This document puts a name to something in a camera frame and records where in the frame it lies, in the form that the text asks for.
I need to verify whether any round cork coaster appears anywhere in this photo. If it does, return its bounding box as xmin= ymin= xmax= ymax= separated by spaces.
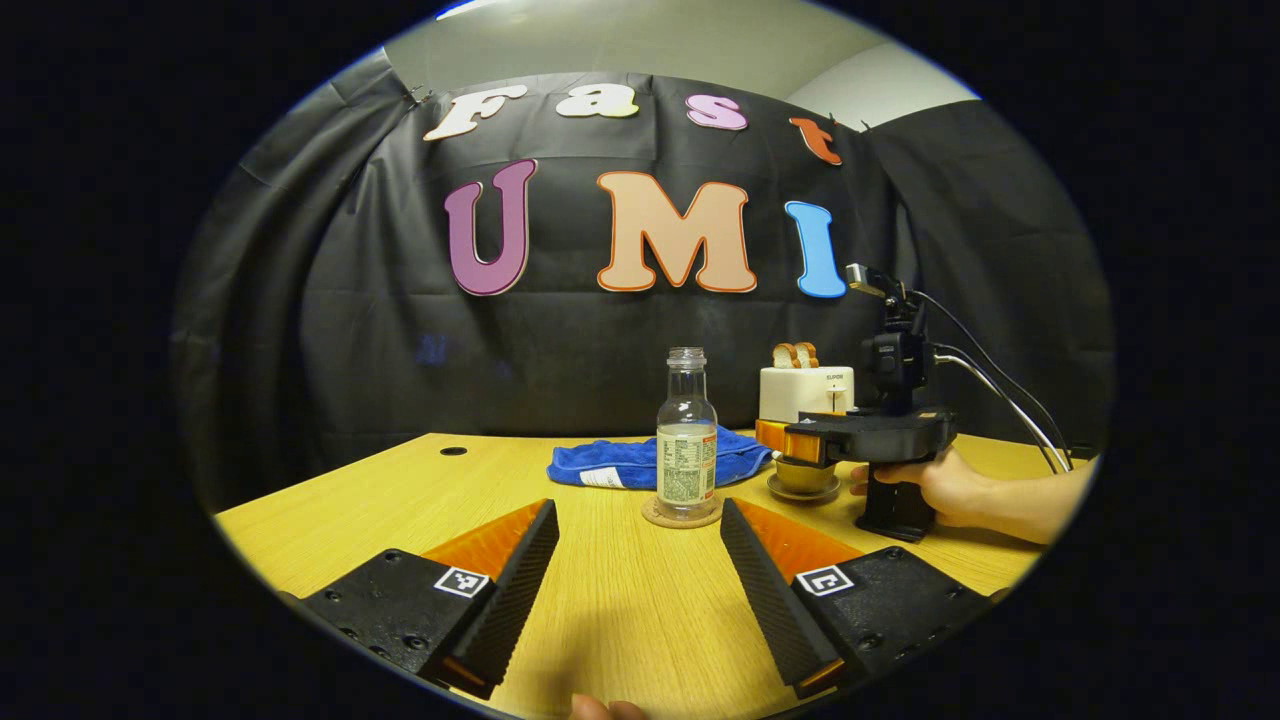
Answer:
xmin=641 ymin=495 xmax=724 ymax=530

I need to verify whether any black backdrop cloth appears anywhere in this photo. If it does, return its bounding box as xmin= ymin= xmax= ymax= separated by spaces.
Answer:
xmin=170 ymin=50 xmax=1116 ymax=501

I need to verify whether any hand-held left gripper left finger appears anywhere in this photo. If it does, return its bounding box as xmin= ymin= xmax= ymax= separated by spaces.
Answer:
xmin=298 ymin=497 xmax=562 ymax=701

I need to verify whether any cream ceramic saucer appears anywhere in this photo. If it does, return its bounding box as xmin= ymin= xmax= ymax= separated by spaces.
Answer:
xmin=767 ymin=473 xmax=841 ymax=503

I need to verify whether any blue towel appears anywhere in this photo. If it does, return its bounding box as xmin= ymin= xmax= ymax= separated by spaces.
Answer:
xmin=547 ymin=427 xmax=774 ymax=491

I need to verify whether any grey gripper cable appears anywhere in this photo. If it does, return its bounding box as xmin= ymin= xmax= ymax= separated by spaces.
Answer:
xmin=933 ymin=352 xmax=1073 ymax=473

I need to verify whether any white toaster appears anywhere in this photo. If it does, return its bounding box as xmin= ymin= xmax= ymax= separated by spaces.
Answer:
xmin=759 ymin=365 xmax=856 ymax=424

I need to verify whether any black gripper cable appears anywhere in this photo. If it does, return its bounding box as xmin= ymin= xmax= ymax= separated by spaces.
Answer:
xmin=912 ymin=288 xmax=1073 ymax=466

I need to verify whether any clear plastic water bottle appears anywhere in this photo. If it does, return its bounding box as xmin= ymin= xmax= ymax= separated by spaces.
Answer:
xmin=656 ymin=347 xmax=719 ymax=521

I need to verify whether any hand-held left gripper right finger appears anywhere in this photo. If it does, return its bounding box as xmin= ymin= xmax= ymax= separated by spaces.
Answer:
xmin=720 ymin=497 xmax=998 ymax=702

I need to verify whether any cream ceramic teacup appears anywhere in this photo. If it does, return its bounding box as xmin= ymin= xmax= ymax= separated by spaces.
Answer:
xmin=777 ymin=466 xmax=839 ymax=496

